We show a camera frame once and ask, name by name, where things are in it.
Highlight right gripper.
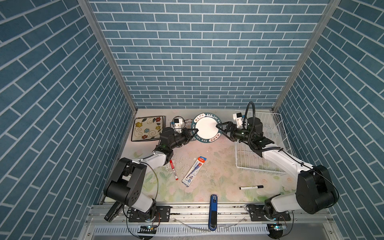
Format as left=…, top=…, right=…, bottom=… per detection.
left=217, top=121, right=254, bottom=144

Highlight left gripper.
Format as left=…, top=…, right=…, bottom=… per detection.
left=167, top=128, right=198, bottom=151

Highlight white round plate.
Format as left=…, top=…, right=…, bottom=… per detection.
left=191, top=113, right=222, bottom=143
left=185, top=119, right=193, bottom=129

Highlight black square plate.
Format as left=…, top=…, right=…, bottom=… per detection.
left=131, top=116, right=166, bottom=142

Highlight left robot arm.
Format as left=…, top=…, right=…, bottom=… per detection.
left=104, top=127, right=198, bottom=222

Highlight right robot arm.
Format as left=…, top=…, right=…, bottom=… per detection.
left=216, top=117, right=340, bottom=221

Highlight pen package red blue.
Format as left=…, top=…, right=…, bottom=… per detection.
left=182, top=156, right=207, bottom=187

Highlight red marker pen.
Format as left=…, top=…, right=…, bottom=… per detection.
left=170, top=160, right=179, bottom=181

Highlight black white marker pen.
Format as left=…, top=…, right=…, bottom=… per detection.
left=239, top=185, right=264, bottom=190

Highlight blue black handheld device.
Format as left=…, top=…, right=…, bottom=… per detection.
left=208, top=195, right=218, bottom=231

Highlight right circuit board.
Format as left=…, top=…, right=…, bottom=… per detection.
left=268, top=224, right=287, bottom=232

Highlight circuit board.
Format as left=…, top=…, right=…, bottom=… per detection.
left=138, top=226, right=157, bottom=235
left=268, top=224, right=287, bottom=232

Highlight left circuit board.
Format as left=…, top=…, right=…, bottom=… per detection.
left=138, top=226, right=157, bottom=235

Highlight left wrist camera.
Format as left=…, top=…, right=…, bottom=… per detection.
left=171, top=116, right=186, bottom=130

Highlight white wire dish rack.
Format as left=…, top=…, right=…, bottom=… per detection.
left=234, top=109, right=293, bottom=174

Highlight aluminium rail frame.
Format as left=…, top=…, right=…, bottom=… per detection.
left=79, top=203, right=342, bottom=240

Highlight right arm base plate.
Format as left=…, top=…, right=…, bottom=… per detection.
left=246, top=204, right=291, bottom=222

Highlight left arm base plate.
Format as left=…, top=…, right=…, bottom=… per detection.
left=127, top=205, right=171, bottom=223

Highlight white cable duct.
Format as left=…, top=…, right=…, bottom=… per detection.
left=93, top=224, right=270, bottom=237

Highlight black clip on rail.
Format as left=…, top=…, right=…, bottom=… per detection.
left=104, top=202, right=124, bottom=223

